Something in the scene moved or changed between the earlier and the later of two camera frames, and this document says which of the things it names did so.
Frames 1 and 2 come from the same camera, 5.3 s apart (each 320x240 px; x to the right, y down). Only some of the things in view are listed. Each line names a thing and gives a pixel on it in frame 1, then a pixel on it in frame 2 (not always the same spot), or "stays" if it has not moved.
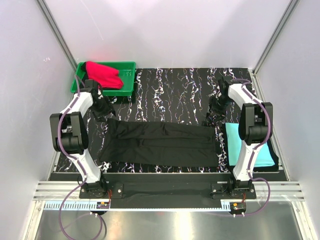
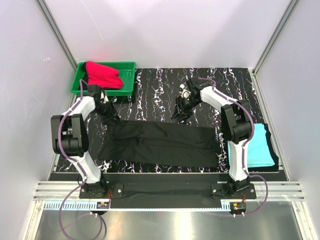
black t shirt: [160, 143] stays
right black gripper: [220, 114] -> [180, 111]
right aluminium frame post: [290, 8] stays
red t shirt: [107, 77] stays
